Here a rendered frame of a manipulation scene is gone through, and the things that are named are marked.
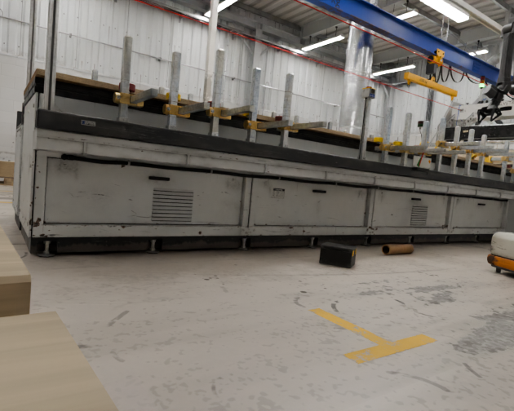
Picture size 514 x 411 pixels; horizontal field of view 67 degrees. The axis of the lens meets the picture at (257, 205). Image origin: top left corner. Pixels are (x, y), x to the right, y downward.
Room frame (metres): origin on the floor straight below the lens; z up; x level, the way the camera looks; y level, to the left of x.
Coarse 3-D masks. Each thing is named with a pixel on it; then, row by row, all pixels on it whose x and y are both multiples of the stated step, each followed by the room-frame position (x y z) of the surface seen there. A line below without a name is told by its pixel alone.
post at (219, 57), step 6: (216, 54) 2.19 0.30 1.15; (222, 54) 2.19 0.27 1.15; (216, 60) 2.19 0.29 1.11; (222, 60) 2.19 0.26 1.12; (216, 66) 2.18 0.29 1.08; (222, 66) 2.19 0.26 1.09; (216, 72) 2.18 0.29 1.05; (222, 72) 2.19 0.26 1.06; (216, 78) 2.17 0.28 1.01; (222, 78) 2.19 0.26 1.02; (216, 84) 2.17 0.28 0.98; (216, 90) 2.18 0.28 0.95; (216, 96) 2.18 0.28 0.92; (216, 102) 2.18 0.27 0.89; (210, 120) 2.20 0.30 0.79; (216, 120) 2.18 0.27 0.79; (210, 126) 2.19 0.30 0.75; (216, 126) 2.19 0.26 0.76; (216, 132) 2.19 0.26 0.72
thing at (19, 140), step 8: (16, 120) 3.02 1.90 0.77; (16, 128) 3.02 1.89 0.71; (16, 136) 2.97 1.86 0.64; (16, 144) 2.93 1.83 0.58; (16, 152) 2.89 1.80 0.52; (16, 160) 2.85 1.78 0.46; (16, 168) 2.81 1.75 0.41; (16, 176) 2.77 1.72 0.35; (16, 184) 2.73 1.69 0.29; (16, 192) 2.69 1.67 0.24; (16, 200) 2.66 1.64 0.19; (16, 208) 2.62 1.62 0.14; (16, 216) 2.84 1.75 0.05
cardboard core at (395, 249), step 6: (384, 246) 3.00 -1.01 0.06; (390, 246) 2.95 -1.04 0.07; (396, 246) 2.99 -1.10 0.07; (402, 246) 3.04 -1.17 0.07; (408, 246) 3.08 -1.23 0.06; (384, 252) 2.99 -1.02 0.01; (390, 252) 2.94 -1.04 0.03; (396, 252) 2.98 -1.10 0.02; (402, 252) 3.03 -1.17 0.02; (408, 252) 3.08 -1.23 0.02
